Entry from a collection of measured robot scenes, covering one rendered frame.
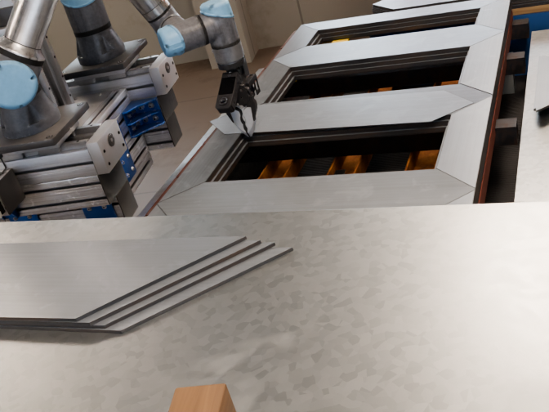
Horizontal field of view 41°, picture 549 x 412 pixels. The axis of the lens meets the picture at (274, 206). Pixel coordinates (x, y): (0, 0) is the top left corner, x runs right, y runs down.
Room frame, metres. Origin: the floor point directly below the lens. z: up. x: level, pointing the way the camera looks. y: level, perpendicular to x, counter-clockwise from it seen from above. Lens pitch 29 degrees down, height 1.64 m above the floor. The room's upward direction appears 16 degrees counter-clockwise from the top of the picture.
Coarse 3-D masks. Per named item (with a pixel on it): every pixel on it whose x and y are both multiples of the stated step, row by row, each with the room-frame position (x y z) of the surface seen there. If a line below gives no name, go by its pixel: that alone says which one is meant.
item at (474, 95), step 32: (320, 32) 2.56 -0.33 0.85; (352, 32) 2.50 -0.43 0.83; (384, 32) 2.44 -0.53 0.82; (320, 64) 2.21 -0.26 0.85; (352, 64) 2.17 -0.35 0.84; (384, 64) 2.12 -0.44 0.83; (416, 64) 2.07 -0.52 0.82; (352, 96) 1.89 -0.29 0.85; (480, 96) 1.66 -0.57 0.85; (352, 128) 1.72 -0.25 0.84; (384, 128) 1.68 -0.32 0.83; (416, 128) 1.64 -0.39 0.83; (224, 160) 1.73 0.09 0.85; (480, 160) 1.36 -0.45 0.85
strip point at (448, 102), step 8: (440, 96) 1.72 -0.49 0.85; (448, 96) 1.71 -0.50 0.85; (456, 96) 1.70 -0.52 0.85; (440, 104) 1.68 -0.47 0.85; (448, 104) 1.67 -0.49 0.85; (456, 104) 1.66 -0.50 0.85; (464, 104) 1.64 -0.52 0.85; (440, 112) 1.64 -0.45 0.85; (448, 112) 1.62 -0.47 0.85; (432, 120) 1.60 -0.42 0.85
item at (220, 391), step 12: (216, 384) 0.62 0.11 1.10; (180, 396) 0.62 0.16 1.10; (192, 396) 0.61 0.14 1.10; (204, 396) 0.61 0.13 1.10; (216, 396) 0.60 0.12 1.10; (228, 396) 0.61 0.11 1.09; (180, 408) 0.60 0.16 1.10; (192, 408) 0.60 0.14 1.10; (204, 408) 0.59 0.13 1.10; (216, 408) 0.59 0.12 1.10; (228, 408) 0.60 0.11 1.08
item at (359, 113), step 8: (360, 96) 1.87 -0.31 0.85; (368, 96) 1.85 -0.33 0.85; (376, 96) 1.84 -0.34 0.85; (352, 104) 1.84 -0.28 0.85; (360, 104) 1.82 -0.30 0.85; (368, 104) 1.81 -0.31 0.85; (376, 104) 1.79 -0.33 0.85; (352, 112) 1.78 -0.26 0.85; (360, 112) 1.77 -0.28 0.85; (368, 112) 1.75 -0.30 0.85; (344, 120) 1.75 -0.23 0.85; (352, 120) 1.73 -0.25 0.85; (360, 120) 1.72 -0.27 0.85
